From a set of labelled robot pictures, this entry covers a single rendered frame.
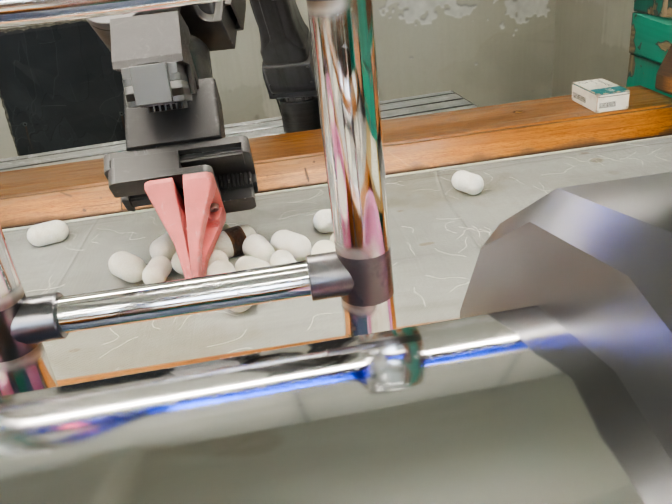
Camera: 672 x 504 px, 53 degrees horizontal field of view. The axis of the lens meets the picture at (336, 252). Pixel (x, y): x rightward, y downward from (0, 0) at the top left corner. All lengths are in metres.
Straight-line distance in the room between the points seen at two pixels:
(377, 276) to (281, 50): 0.67
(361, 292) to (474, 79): 2.56
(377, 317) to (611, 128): 0.50
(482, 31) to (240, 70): 0.95
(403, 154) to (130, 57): 0.33
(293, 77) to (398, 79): 1.78
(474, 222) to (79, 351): 0.31
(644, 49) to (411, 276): 0.48
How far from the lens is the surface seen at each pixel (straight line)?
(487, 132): 0.71
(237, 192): 0.51
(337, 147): 0.25
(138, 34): 0.45
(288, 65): 0.93
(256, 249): 0.51
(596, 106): 0.75
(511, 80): 2.88
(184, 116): 0.49
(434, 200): 0.60
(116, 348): 0.46
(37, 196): 0.71
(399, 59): 2.69
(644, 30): 0.87
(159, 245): 0.54
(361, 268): 0.27
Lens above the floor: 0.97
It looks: 26 degrees down
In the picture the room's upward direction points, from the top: 7 degrees counter-clockwise
